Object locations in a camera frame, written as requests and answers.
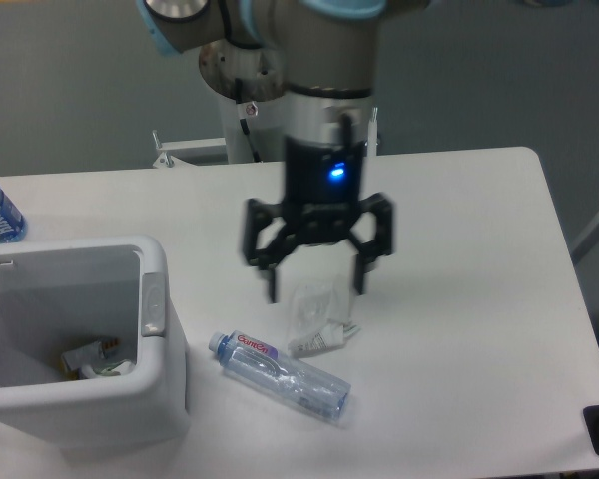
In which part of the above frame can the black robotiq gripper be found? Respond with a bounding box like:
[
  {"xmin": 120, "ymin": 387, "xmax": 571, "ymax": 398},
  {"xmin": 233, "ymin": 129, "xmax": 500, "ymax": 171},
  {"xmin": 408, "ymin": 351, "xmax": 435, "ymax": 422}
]
[{"xmin": 238, "ymin": 135, "xmax": 397, "ymax": 305}]

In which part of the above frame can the white plastic trash can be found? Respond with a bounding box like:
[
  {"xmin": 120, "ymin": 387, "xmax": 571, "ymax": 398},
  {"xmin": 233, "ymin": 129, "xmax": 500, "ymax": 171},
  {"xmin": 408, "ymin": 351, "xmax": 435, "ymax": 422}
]
[{"xmin": 0, "ymin": 236, "xmax": 190, "ymax": 448}]

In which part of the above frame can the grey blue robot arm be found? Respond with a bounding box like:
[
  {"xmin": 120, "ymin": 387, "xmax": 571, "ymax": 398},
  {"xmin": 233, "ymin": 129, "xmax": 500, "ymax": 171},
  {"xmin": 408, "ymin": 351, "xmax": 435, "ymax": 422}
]
[{"xmin": 137, "ymin": 1, "xmax": 425, "ymax": 292}]

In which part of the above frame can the trash inside the can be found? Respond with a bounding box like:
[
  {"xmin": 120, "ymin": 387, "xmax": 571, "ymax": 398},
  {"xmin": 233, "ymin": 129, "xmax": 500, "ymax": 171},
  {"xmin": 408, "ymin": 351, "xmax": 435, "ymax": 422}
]
[{"xmin": 60, "ymin": 336, "xmax": 136, "ymax": 380}]

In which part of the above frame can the crumpled clear plastic wrapper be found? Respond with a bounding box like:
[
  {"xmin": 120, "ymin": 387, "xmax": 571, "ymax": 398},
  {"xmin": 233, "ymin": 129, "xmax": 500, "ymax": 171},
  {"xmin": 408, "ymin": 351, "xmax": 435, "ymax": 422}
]
[{"xmin": 287, "ymin": 275, "xmax": 361, "ymax": 358}]

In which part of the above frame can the clear empty water bottle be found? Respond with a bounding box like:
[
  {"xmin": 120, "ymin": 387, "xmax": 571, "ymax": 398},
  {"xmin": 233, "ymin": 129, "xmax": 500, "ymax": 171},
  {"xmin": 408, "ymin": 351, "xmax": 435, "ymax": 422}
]
[{"xmin": 208, "ymin": 330, "xmax": 351, "ymax": 422}]

